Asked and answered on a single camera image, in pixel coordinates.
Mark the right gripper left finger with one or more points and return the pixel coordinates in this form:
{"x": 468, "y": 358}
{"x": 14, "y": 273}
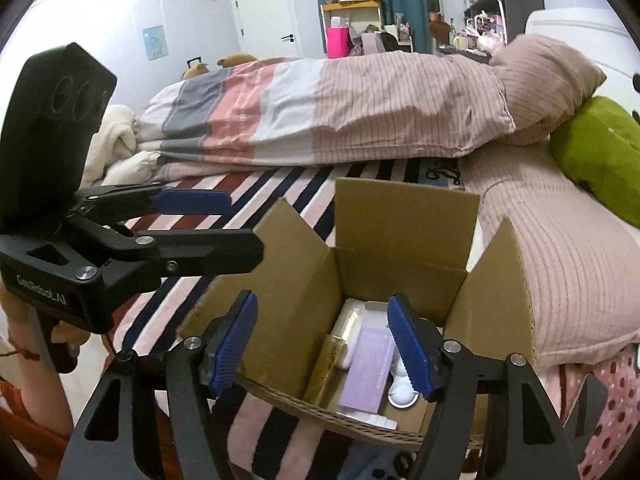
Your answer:
{"x": 117, "y": 435}

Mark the brown cardboard box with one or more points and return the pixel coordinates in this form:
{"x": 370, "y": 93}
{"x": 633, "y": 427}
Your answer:
{"x": 390, "y": 237}

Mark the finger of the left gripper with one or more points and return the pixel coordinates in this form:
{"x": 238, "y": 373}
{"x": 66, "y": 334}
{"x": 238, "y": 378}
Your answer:
{"x": 119, "y": 203}
{"x": 193, "y": 253}

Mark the person's left hand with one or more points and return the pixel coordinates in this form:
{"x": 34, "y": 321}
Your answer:
{"x": 30, "y": 333}

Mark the purple carton box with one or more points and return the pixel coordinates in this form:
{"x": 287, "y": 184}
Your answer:
{"x": 367, "y": 375}

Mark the pink lower pillow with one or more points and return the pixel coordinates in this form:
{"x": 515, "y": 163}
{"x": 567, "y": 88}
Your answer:
{"x": 581, "y": 262}

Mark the small white dropper bottle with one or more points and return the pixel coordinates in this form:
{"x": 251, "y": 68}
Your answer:
{"x": 401, "y": 394}

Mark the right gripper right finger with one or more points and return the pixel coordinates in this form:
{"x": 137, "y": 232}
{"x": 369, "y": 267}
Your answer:
{"x": 523, "y": 436}

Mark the white bed headboard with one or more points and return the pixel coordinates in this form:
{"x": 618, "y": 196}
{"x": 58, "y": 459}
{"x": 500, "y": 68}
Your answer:
{"x": 600, "y": 36}

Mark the pink striped pillow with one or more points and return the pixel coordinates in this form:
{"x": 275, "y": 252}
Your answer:
{"x": 545, "y": 83}

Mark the striped fleece blanket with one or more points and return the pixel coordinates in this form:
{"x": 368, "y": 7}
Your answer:
{"x": 263, "y": 437}

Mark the brown teddy bear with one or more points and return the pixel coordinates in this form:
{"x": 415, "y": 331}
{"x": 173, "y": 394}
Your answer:
{"x": 227, "y": 62}

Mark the white door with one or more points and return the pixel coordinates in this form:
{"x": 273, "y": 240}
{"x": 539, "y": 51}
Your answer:
{"x": 267, "y": 28}

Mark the white yellow rectangular case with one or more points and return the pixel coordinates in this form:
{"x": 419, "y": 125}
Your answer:
{"x": 353, "y": 317}

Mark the black suitcase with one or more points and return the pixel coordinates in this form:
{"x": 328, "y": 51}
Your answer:
{"x": 193, "y": 62}

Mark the striped folded duvet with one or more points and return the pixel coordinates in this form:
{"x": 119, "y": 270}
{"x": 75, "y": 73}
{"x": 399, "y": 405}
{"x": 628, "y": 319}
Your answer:
{"x": 325, "y": 111}

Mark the yellow wooden shelf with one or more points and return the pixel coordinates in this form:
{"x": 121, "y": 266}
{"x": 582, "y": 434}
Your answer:
{"x": 357, "y": 14}

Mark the white earbuds case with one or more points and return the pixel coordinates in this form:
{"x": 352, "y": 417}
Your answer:
{"x": 375, "y": 314}

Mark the pink gift bag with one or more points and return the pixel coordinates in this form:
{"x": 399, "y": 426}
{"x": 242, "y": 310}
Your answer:
{"x": 338, "y": 44}

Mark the blue wall poster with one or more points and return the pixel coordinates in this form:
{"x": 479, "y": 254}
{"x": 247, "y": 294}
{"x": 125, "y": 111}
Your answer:
{"x": 155, "y": 44}

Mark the gold brown tube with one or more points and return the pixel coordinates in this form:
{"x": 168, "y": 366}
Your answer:
{"x": 329, "y": 360}

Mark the brown plush on desk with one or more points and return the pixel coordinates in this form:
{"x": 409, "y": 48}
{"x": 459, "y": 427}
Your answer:
{"x": 439, "y": 29}

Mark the green plush toy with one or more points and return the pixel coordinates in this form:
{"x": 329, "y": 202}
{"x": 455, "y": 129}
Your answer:
{"x": 598, "y": 149}

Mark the cream fluffy blanket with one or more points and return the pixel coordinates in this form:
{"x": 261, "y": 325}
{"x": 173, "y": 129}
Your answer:
{"x": 113, "y": 157}

